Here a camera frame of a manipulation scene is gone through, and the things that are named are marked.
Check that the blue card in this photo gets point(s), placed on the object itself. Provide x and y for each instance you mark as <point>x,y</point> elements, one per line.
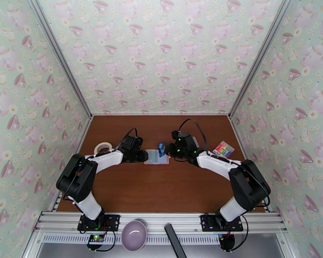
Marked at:
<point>161,149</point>

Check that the pink card holder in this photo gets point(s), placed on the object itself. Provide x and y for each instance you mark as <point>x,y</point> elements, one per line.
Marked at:
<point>153,159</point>

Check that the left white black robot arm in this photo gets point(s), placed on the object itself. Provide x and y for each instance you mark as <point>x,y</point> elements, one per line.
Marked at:
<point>107,159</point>

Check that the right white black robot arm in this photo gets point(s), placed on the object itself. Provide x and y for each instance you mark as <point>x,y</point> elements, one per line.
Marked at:
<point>218,164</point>

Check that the cream masking tape roll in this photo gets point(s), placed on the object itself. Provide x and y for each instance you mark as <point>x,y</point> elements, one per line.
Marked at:
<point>97,149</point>

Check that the multicoloured sticky notes pack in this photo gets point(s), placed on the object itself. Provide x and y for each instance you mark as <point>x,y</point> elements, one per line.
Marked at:
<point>226,149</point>

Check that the purple bowl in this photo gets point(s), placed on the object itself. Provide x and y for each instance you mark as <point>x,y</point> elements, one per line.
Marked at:
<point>134,235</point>

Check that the perforated metal strip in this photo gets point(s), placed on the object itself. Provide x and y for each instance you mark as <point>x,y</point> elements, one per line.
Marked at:
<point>161,239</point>

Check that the black flat bar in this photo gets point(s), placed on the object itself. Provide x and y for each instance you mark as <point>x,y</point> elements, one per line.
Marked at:
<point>175,241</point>

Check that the green lit circuit board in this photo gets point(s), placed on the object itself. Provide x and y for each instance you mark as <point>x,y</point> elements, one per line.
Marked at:
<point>95,238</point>

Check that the black round electronics puck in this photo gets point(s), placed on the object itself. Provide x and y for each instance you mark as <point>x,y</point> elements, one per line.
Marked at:
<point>226,242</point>

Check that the aluminium frame rail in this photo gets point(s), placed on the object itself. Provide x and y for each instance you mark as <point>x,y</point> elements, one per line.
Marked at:
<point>161,218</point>

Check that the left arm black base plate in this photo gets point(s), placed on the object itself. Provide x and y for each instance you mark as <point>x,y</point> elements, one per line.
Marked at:
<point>113,221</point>

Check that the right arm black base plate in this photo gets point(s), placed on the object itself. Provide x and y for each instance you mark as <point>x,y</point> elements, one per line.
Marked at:
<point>207,222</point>

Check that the aluminium corner post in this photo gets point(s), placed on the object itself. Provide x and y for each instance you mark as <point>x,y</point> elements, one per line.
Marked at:
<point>261,58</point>
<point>59,55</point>

